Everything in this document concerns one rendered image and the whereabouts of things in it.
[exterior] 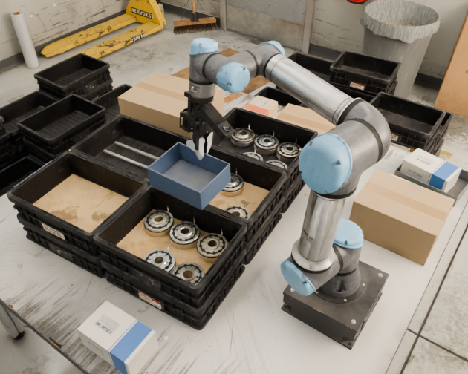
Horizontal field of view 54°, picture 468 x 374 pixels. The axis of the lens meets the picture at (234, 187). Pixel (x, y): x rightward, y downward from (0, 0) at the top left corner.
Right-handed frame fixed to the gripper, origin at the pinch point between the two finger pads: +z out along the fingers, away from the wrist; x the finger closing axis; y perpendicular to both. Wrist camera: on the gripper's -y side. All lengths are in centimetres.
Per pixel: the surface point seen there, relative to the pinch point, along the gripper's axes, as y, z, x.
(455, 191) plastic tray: -63, 29, -92
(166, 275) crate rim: -10.7, 23.8, 27.1
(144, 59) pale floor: 245, 85, -204
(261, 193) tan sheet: -5.9, 25.8, -28.5
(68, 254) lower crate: 34, 42, 30
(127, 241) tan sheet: 15.8, 32.7, 18.6
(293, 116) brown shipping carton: 11, 16, -76
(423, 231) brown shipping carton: -62, 21, -44
